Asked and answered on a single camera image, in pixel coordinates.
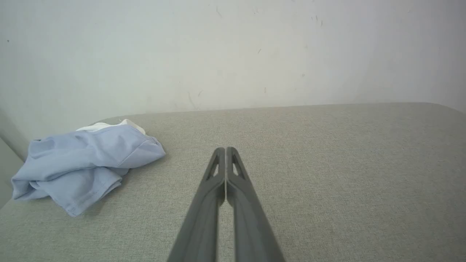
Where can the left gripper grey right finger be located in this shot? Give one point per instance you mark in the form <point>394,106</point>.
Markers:
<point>251,225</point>

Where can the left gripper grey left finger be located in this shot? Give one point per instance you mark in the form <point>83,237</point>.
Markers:
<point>204,218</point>

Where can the light blue polo shirt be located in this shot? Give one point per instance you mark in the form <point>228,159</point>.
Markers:
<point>80,163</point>

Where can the grey fabric sofa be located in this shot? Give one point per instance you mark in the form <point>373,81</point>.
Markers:
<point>327,174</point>

